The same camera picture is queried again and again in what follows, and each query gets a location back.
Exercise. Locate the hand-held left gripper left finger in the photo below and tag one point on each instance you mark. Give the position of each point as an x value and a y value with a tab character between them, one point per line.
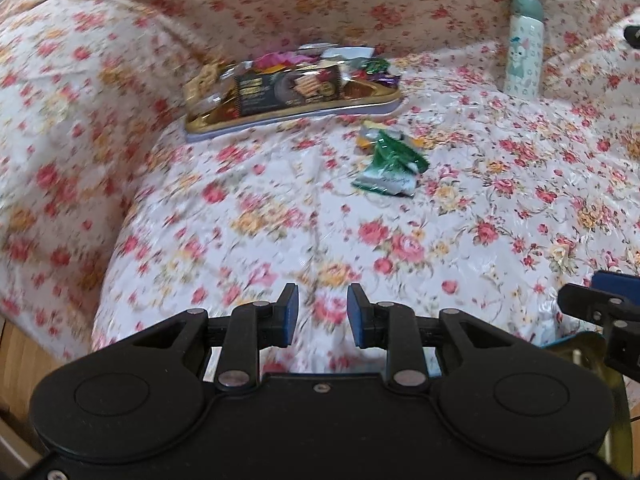
289	315

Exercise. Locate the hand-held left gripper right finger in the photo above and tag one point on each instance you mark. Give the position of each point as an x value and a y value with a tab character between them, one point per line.
357	315

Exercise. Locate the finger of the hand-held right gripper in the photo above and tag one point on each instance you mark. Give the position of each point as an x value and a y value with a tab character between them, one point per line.
617	287
625	350

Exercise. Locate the golden tin tray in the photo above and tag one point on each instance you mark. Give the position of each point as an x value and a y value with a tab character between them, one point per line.
590	352

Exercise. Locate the green snack packet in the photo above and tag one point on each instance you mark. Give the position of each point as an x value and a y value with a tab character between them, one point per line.
395	160

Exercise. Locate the lavender rimmed tin tray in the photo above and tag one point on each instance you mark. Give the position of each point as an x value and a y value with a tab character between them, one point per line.
325	112

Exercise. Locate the dark biscuit packet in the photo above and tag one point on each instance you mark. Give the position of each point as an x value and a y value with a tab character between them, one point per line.
280	90

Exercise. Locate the mint green cartoon bottle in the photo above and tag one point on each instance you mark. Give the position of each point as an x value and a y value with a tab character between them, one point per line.
522	55

